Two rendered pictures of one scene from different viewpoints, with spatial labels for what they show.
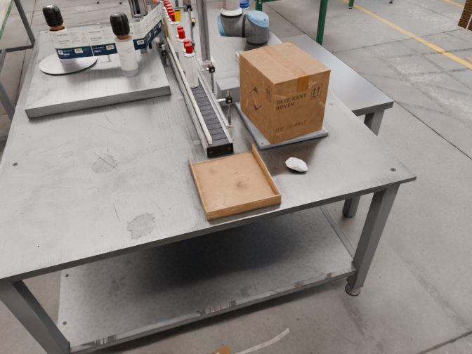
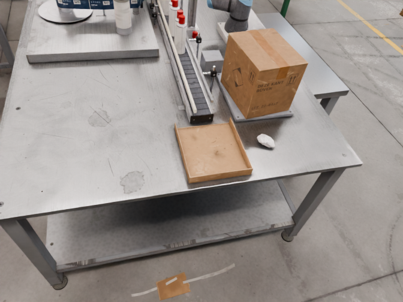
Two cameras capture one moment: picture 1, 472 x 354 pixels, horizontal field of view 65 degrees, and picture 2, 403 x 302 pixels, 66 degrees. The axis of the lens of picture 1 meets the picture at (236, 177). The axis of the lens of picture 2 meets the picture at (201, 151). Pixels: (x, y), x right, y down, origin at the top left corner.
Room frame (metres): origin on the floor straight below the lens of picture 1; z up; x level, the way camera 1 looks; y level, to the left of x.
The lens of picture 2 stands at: (0.12, 0.14, 1.82)
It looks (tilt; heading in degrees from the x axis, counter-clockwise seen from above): 49 degrees down; 355
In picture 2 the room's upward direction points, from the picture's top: 9 degrees clockwise
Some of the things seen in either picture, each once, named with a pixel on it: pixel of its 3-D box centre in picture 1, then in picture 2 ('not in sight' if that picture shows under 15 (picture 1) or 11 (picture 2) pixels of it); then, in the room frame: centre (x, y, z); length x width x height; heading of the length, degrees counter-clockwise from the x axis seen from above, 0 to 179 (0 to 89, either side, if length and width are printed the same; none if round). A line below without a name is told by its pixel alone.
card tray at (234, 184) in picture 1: (232, 178); (211, 147); (0.99, 0.01, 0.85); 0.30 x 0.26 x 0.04; 15
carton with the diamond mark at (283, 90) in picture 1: (281, 91); (259, 72); (1.36, -0.20, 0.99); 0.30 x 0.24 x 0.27; 23
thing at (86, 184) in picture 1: (168, 82); (156, 44); (1.80, 0.34, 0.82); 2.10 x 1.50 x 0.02; 15
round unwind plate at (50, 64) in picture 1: (68, 61); (66, 10); (1.96, 0.90, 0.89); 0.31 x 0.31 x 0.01
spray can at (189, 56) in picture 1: (191, 66); (180, 35); (1.64, 0.19, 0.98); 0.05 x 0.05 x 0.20
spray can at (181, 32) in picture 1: (183, 50); (174, 18); (1.81, 0.24, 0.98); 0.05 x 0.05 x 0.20
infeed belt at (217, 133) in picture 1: (182, 62); (170, 26); (1.95, 0.27, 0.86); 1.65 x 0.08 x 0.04; 15
